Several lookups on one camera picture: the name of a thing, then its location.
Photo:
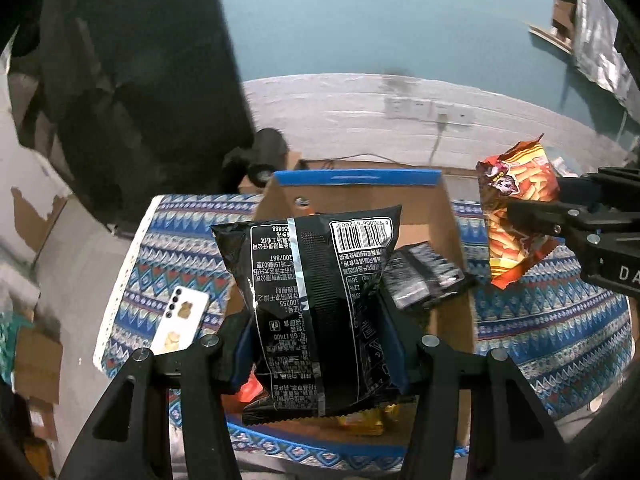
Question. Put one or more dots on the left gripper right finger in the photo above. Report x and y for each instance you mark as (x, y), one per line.
(483, 402)

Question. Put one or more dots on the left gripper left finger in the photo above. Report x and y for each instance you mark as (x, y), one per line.
(127, 434)

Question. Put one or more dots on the orange striped snack bag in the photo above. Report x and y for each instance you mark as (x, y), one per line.
(510, 184)

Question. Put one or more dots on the red snack bag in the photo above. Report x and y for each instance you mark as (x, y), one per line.
(250, 391)

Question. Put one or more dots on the yellow long snack pack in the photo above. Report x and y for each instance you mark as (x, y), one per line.
(371, 423)

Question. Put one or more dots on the black snack bag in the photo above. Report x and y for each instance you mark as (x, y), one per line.
(311, 286)
(417, 279)

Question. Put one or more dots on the white smartphone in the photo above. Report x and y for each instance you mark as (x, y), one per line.
(180, 320)

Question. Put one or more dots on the silver foil window cover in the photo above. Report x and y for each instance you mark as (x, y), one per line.
(596, 56)

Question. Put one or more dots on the patterned blue tablecloth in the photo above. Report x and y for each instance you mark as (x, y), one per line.
(571, 340)

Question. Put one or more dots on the blue cardboard box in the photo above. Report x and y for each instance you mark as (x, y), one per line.
(424, 219)

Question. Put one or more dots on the black speaker on box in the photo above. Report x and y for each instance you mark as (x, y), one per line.
(268, 154)

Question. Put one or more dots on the white wall sockets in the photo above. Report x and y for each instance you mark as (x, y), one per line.
(400, 107)

